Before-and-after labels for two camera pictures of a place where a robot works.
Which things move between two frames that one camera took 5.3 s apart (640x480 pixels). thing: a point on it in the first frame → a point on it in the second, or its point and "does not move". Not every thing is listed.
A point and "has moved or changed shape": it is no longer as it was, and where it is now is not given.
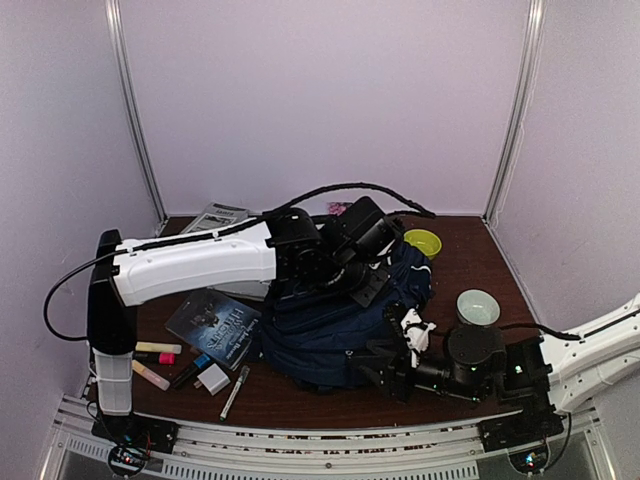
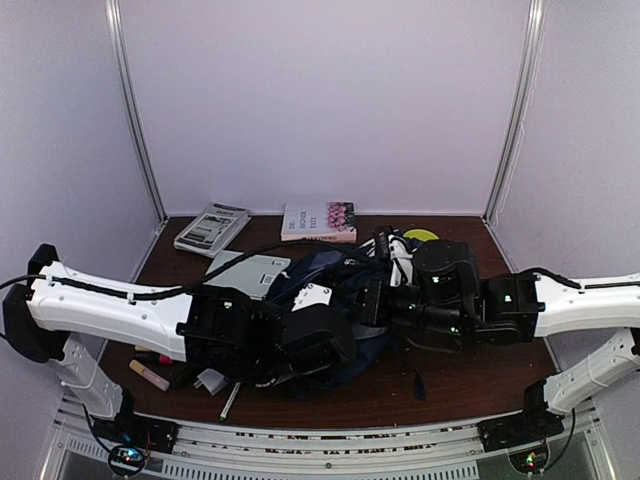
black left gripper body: [365, 292] → [271, 377]
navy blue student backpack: [308, 338] has moved or changed shape
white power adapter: [213, 379] does not move
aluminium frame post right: [521, 101] does not move
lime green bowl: [427, 242] does not move
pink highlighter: [163, 358] does not move
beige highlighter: [151, 376] does not move
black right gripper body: [401, 381] → [379, 317]
